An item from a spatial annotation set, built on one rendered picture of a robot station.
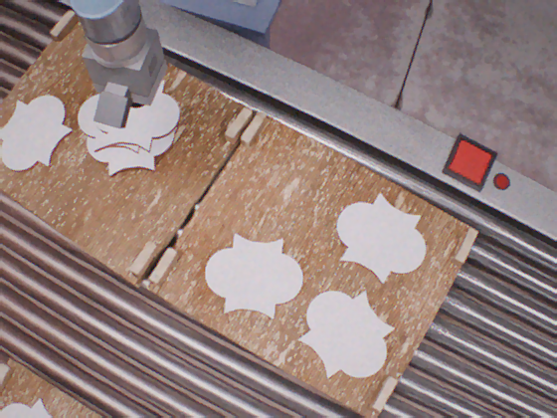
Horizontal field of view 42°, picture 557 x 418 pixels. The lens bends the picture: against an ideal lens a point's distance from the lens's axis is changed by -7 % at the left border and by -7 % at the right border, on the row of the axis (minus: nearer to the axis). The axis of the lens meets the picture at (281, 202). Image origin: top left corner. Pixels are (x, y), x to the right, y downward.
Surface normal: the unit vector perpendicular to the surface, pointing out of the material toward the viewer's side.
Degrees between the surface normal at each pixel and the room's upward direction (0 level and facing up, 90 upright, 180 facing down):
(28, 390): 0
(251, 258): 0
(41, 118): 0
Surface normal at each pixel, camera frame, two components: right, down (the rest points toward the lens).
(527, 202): 0.00, -0.33
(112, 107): -0.13, 0.12
